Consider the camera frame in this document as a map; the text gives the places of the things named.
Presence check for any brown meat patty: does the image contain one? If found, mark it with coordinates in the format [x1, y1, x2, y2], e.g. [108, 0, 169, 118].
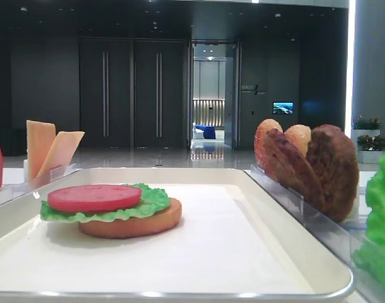
[263, 129, 327, 211]
[306, 124, 359, 222]

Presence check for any green lettuce leaf on bun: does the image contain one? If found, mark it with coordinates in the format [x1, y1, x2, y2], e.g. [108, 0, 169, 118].
[40, 183, 170, 223]

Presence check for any far sugared bread slice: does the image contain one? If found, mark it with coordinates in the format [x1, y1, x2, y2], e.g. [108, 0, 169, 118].
[254, 119, 283, 170]

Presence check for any sugared bread slice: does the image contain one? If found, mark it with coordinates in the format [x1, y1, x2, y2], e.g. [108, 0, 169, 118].
[254, 119, 283, 170]
[284, 124, 311, 157]

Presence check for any bottom bread bun slice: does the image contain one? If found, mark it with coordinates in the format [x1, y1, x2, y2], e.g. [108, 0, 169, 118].
[78, 198, 182, 239]

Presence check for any near sugared bread slice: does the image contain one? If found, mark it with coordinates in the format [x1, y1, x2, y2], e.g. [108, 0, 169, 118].
[284, 124, 311, 157]

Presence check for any red tomato slice on lettuce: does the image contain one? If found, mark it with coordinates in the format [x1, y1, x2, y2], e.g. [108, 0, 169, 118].
[47, 184, 142, 212]

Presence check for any right leaning cheese slice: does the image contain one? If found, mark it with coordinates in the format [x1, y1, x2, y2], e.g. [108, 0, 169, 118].
[37, 131, 85, 177]

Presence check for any upright brown meat patty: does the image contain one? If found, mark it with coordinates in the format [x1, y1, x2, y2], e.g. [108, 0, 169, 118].
[306, 124, 359, 222]

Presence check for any left upright cheese slice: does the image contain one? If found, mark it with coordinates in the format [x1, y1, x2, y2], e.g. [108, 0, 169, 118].
[26, 120, 56, 181]

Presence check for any green lettuce leaf at right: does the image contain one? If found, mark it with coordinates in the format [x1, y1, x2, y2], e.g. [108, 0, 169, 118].
[353, 152, 385, 286]

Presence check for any blue sofa in far room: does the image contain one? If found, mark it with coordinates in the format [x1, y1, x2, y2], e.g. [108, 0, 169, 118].
[195, 124, 216, 140]

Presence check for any dark double door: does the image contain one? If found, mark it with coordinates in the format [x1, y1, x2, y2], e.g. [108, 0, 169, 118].
[80, 39, 187, 148]

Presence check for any white rectangular serving tray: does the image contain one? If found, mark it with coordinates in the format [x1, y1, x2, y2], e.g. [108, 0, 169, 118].
[0, 168, 353, 302]

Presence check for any clear acrylic rack right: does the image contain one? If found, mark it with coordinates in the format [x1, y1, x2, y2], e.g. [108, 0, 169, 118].
[250, 164, 385, 302]

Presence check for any clear acrylic rack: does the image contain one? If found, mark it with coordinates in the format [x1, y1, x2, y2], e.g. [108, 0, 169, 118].
[0, 164, 79, 205]
[250, 164, 385, 302]

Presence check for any lower white flower planter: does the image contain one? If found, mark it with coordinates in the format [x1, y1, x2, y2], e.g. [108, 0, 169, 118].
[357, 135, 385, 163]

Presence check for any white flower planter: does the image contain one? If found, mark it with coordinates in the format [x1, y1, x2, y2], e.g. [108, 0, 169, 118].
[351, 116, 381, 145]
[357, 135, 385, 163]

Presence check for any upper white flower planter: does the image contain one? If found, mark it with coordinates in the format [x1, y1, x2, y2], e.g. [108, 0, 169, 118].
[351, 116, 381, 145]

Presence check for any clear acrylic rack left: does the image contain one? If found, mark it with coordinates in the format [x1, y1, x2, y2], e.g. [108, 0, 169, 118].
[0, 164, 79, 205]

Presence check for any small wall display screen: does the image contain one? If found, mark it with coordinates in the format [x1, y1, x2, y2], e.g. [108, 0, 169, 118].
[273, 102, 293, 114]

